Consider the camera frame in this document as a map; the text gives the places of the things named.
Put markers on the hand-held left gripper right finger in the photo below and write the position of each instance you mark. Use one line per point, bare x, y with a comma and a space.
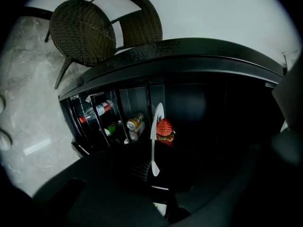
236, 193

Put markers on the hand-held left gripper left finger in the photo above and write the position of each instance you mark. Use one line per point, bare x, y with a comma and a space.
106, 185

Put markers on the white round plate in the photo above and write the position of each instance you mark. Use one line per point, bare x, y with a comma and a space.
153, 150

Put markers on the red strawberry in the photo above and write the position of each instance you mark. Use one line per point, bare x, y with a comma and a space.
170, 139
164, 126

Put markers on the black mini fridge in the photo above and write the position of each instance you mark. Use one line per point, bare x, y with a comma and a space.
189, 55

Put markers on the green bottle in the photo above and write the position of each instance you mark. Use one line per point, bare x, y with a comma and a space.
111, 128

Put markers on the white red drink can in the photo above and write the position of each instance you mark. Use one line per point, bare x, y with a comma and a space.
136, 134

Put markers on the orange drink can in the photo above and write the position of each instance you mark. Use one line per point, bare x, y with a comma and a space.
135, 122

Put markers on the clear bottle red cap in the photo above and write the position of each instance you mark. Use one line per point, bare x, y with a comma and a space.
97, 111

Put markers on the black wicker chair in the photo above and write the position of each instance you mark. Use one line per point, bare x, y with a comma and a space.
82, 29

